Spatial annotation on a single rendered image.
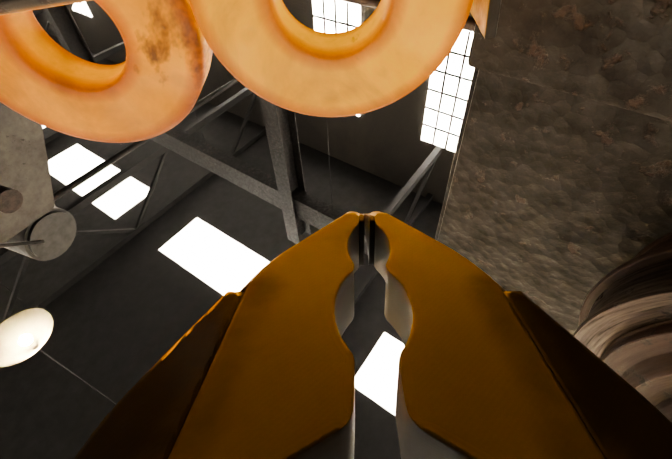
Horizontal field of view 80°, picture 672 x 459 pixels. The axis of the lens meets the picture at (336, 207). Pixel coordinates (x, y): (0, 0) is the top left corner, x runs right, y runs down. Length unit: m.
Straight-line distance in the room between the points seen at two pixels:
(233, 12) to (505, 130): 0.46
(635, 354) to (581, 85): 0.31
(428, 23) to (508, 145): 0.41
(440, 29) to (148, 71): 0.17
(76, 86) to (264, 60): 0.12
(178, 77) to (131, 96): 0.04
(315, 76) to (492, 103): 0.39
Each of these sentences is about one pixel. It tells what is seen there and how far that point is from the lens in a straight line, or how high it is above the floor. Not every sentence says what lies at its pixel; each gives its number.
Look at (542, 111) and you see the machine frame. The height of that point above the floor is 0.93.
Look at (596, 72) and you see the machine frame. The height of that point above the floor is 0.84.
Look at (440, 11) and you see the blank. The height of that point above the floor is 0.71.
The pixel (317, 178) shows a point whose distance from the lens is 10.14.
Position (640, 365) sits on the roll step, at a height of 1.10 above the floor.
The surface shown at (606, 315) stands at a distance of 0.58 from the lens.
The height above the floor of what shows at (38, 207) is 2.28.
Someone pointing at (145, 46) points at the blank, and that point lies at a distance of 0.27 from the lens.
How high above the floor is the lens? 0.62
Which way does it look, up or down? 48 degrees up
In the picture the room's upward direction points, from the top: 177 degrees clockwise
